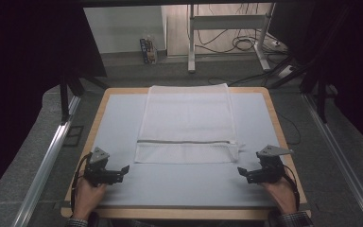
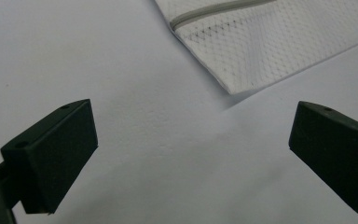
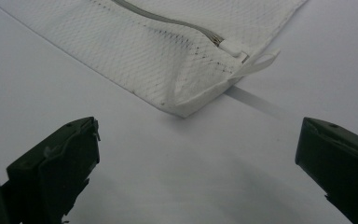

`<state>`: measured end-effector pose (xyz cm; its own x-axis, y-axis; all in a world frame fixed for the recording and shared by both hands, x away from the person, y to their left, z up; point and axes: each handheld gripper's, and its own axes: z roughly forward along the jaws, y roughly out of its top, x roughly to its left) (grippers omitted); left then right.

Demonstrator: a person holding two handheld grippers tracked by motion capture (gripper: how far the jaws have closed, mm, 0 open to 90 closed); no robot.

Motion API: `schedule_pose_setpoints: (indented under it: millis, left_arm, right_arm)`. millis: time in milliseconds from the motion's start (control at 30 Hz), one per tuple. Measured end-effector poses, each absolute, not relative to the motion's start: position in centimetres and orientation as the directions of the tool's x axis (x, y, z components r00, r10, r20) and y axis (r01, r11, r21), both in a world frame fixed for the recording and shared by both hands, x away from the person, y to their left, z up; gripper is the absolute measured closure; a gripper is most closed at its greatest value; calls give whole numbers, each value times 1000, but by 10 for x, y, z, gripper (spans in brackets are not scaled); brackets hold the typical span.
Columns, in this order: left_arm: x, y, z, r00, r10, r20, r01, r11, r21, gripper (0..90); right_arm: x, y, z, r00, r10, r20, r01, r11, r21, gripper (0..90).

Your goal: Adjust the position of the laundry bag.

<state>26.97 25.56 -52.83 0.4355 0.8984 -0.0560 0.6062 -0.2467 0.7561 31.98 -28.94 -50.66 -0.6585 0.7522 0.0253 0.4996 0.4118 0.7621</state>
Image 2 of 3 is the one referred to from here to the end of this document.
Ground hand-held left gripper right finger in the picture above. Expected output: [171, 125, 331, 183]
[288, 100, 358, 216]

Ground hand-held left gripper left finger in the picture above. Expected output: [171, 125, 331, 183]
[0, 98, 99, 215]

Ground white mesh cloth with zipper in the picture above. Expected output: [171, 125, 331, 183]
[154, 0, 358, 95]

